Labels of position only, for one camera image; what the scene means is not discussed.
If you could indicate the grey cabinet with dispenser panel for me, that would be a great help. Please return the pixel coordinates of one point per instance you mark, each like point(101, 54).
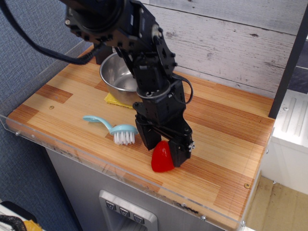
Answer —
point(103, 202)

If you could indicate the dark right frame post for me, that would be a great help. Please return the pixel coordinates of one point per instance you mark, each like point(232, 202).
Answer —
point(290, 66)

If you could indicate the dark frame post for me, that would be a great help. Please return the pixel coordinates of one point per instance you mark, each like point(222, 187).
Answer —
point(290, 66)
point(103, 54)

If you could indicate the dark left frame post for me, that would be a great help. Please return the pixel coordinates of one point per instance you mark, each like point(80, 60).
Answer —
point(103, 54)

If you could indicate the yellow folded cloth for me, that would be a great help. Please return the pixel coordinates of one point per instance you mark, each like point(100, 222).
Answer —
point(110, 99)

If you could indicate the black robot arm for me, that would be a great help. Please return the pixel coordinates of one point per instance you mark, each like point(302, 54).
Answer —
point(129, 27)

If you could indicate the white ribbed side unit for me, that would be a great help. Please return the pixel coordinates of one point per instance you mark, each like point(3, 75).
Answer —
point(286, 157)

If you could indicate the stainless steel bowl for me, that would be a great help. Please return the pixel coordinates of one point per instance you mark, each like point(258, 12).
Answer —
point(119, 80)

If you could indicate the black yellow object bottom left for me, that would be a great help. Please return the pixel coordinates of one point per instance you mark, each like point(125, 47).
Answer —
point(15, 218)

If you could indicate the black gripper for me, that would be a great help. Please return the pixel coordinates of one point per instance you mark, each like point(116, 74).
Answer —
point(163, 117)

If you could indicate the red plastic strawberry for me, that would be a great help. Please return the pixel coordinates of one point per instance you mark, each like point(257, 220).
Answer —
point(161, 158)

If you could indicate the clear acrylic table guard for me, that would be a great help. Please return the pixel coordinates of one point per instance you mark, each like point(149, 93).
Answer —
point(232, 129)

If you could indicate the light blue dish brush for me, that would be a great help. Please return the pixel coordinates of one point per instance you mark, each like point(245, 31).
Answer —
point(123, 134)

